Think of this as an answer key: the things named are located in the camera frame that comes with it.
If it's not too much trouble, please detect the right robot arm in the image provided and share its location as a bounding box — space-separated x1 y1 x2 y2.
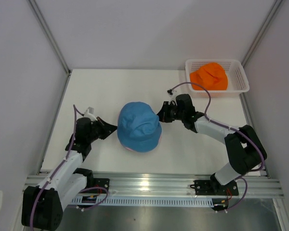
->
158 94 267 195

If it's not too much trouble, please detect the left aluminium corner post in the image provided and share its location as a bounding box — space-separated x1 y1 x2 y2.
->
27 0 71 75

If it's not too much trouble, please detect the white slotted cable duct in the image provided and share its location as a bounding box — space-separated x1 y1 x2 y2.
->
70 196 213 208

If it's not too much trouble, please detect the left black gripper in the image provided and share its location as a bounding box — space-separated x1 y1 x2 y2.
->
87 117 118 143

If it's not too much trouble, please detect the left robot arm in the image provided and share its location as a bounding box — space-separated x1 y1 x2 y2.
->
21 117 117 231

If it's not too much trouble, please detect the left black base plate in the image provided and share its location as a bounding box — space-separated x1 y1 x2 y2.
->
85 178 110 194

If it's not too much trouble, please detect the aluminium corner post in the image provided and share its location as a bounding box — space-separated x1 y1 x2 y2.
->
241 0 286 68
27 0 71 75

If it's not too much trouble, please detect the white plastic basket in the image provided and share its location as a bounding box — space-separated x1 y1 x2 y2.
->
185 59 250 98

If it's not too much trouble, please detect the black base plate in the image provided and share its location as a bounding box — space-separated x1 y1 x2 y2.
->
85 178 110 194
189 180 239 196

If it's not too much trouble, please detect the blue bucket hat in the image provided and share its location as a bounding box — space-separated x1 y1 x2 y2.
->
117 102 162 153

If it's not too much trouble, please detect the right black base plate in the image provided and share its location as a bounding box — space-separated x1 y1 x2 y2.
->
189 180 239 196

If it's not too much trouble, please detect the aluminium mounting rail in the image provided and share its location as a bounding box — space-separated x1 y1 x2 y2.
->
93 172 285 199

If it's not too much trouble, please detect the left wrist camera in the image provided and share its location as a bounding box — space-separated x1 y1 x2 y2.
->
83 107 97 121

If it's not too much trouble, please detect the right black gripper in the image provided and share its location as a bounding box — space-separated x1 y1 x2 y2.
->
155 102 185 123

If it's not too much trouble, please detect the right aluminium corner post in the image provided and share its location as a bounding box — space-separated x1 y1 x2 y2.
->
241 0 286 68

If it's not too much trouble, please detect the orange bucket hat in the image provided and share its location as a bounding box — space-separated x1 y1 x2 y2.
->
189 63 228 91

